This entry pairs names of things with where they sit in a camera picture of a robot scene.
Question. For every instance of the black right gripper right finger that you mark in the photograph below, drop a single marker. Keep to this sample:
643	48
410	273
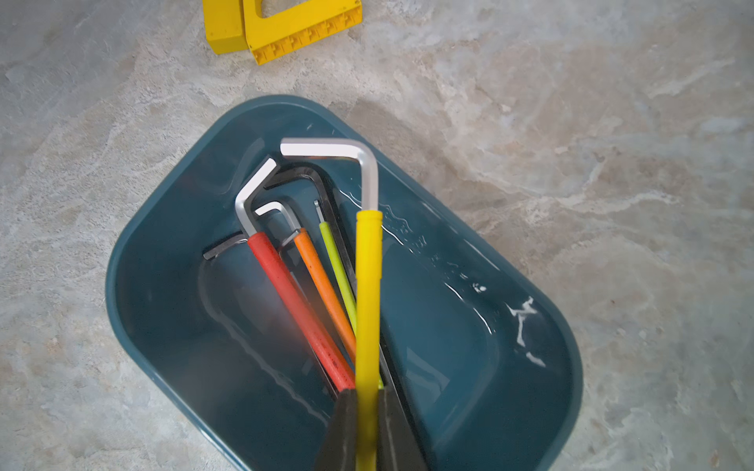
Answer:
397	447

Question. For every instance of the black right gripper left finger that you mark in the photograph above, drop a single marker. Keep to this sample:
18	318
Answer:
339	449

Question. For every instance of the thin green hex key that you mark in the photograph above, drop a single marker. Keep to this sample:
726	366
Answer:
337	265

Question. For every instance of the orange hex key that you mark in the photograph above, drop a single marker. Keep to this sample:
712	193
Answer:
316	271

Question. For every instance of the yellow hex key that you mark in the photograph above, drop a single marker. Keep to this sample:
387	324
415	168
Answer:
368	271

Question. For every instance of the red hex key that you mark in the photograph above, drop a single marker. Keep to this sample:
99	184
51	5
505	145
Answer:
322	345

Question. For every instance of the teal plastic storage box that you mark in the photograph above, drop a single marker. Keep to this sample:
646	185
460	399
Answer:
486	366

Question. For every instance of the yellow plastic triangle holder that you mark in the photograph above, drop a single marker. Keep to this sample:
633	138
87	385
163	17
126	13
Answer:
232	26

